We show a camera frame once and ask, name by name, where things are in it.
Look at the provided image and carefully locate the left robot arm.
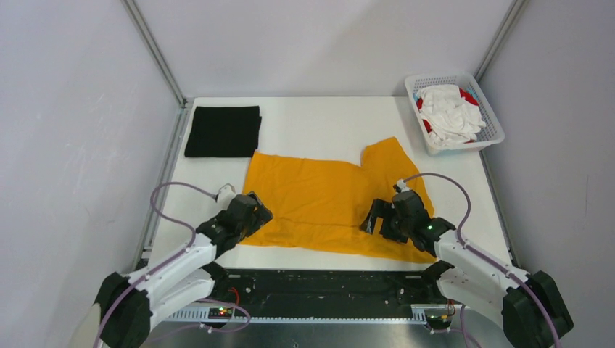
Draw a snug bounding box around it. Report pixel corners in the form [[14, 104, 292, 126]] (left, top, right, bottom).
[[91, 192, 273, 347]]

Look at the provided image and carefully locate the corner aluminium post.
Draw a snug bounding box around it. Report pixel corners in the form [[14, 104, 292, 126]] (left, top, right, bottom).
[[120, 0, 186, 107], [474, 0, 529, 81]]

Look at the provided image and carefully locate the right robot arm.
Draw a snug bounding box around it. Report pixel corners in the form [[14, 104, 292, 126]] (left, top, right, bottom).
[[360, 190, 574, 347]]

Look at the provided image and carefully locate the folded black t shirt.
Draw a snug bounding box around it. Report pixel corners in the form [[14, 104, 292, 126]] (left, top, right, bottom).
[[184, 106, 262, 158]]

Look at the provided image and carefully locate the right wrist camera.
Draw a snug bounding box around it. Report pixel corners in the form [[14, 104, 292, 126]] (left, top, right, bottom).
[[393, 179, 413, 194]]

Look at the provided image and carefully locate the right corner aluminium post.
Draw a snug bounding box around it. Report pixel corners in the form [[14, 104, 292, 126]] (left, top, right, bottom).
[[474, 0, 529, 81]]

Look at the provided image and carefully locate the right controller board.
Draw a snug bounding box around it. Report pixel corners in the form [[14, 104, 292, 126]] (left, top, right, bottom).
[[425, 315, 452, 334]]

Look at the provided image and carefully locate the left corner aluminium post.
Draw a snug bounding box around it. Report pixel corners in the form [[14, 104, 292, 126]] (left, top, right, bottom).
[[120, 0, 186, 107]]

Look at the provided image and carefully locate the left controller board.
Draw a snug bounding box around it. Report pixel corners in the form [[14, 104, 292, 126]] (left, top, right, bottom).
[[207, 307, 234, 320]]

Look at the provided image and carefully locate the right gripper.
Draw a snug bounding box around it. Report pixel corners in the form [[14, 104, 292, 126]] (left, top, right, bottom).
[[359, 199, 412, 244]]

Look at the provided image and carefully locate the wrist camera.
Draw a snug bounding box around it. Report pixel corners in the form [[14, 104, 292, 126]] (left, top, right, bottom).
[[393, 179, 413, 194], [215, 183, 236, 206]]

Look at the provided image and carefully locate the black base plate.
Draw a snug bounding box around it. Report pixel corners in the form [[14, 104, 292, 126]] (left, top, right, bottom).
[[211, 268, 457, 320]]

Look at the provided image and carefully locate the yellow t shirt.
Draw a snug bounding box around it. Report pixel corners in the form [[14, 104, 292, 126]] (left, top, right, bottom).
[[243, 137, 435, 264]]

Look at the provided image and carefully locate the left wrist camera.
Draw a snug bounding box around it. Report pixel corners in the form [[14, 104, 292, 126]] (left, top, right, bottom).
[[215, 183, 236, 206]]

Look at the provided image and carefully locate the white t shirt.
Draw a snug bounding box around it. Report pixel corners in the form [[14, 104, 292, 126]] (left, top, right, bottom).
[[416, 84, 487, 151]]

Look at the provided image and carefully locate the controller board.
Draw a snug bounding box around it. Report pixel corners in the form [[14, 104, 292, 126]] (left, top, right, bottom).
[[207, 307, 234, 320], [425, 315, 452, 334]]

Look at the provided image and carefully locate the white plastic basket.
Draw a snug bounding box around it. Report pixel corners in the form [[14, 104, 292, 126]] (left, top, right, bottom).
[[405, 72, 505, 155]]

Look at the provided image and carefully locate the aluminium frame rail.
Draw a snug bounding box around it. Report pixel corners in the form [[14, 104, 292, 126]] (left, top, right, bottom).
[[109, 273, 549, 323]]

